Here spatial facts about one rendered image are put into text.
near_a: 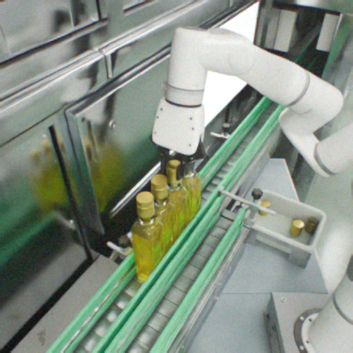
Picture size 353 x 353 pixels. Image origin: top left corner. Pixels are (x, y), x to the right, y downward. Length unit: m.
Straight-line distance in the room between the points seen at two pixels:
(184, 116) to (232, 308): 0.57
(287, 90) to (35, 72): 0.47
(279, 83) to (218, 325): 0.63
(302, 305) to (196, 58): 0.62
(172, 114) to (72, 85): 0.20
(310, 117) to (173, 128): 0.31
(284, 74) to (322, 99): 0.10
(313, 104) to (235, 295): 0.56
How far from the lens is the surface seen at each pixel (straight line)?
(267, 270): 1.10
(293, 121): 0.83
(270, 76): 0.77
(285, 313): 0.90
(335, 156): 0.83
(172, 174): 0.75
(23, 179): 0.66
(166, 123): 0.70
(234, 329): 0.99
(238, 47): 0.65
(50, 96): 0.60
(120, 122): 0.76
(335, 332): 0.80
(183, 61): 0.65
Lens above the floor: 1.65
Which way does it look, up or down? 43 degrees down
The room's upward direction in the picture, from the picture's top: straight up
